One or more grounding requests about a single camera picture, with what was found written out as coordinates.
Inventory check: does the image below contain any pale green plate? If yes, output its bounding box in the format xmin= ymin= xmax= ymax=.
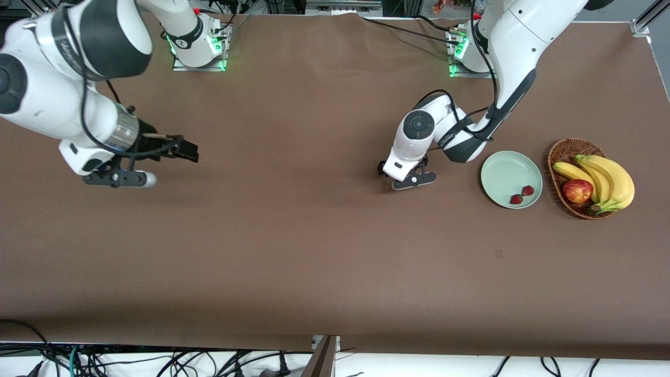
xmin=481 ymin=150 xmax=544 ymax=210

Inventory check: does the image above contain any table cover sheet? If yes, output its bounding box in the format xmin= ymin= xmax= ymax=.
xmin=0 ymin=10 xmax=670 ymax=361

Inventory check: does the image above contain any brown wicker basket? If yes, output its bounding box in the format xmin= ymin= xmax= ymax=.
xmin=548 ymin=138 xmax=621 ymax=220

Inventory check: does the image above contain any red apple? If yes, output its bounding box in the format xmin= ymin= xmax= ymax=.
xmin=562 ymin=179 xmax=594 ymax=204

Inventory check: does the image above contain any small orange background object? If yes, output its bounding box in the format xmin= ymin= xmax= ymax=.
xmin=432 ymin=0 xmax=472 ymax=15

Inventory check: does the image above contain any yellow banana bunch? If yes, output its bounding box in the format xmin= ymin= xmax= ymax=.
xmin=553 ymin=154 xmax=635 ymax=216

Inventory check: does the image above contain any metal table beam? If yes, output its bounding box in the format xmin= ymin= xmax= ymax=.
xmin=301 ymin=335 xmax=342 ymax=377

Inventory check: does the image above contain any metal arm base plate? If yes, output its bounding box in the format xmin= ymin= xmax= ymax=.
xmin=449 ymin=62 xmax=497 ymax=79
xmin=173 ymin=55 xmax=227 ymax=72

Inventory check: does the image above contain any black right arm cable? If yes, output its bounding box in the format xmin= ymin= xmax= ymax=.
xmin=63 ymin=5 xmax=184 ymax=158

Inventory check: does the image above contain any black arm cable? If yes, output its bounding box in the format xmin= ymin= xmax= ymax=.
xmin=63 ymin=5 xmax=184 ymax=158
xmin=414 ymin=0 xmax=506 ymax=143

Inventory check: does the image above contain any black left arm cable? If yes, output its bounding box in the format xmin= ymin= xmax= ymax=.
xmin=414 ymin=0 xmax=506 ymax=143

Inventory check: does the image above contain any black base cable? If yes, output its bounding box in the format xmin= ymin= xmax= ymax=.
xmin=361 ymin=17 xmax=461 ymax=46

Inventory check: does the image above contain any aluminium background frame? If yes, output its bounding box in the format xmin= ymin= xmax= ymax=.
xmin=305 ymin=0 xmax=384 ymax=16

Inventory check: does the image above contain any aluminium frame profile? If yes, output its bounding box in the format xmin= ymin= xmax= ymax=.
xmin=631 ymin=0 xmax=670 ymax=37

